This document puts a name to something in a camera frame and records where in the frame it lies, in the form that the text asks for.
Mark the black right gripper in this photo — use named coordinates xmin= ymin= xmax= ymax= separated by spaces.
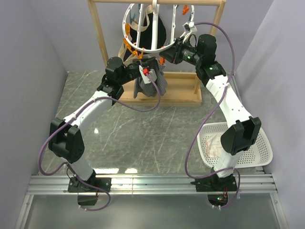
xmin=159 ymin=37 xmax=203 ymax=67

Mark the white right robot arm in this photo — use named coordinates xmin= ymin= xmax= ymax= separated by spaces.
xmin=160 ymin=34 xmax=261 ymax=192

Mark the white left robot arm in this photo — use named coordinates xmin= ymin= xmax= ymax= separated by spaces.
xmin=48 ymin=57 xmax=158 ymax=192

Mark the navy underwear beige waistband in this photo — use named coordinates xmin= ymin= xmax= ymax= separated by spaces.
xmin=118 ymin=42 xmax=137 ymax=65

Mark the black underwear beige waistband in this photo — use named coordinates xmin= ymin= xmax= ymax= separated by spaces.
xmin=128 ymin=5 xmax=167 ymax=50

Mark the white round clip hanger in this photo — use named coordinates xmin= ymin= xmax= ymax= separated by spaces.
xmin=122 ymin=0 xmax=195 ymax=54

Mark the white pink-trimmed underwear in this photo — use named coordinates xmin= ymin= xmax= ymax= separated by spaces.
xmin=205 ymin=134 xmax=222 ymax=158

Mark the wooden hanging rack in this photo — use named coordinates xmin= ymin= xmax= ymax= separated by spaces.
xmin=87 ymin=0 xmax=226 ymax=107

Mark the white perforated plastic basket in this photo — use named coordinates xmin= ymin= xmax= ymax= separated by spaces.
xmin=197 ymin=122 xmax=273 ymax=168

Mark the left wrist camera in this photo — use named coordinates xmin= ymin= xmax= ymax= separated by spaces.
xmin=139 ymin=65 xmax=157 ymax=84

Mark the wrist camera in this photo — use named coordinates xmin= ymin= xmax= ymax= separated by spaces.
xmin=139 ymin=65 xmax=157 ymax=84
xmin=182 ymin=21 xmax=197 ymax=41

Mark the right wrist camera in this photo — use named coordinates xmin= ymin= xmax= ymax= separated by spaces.
xmin=182 ymin=21 xmax=197 ymax=41

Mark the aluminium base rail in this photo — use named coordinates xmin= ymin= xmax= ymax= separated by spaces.
xmin=26 ymin=174 xmax=277 ymax=195

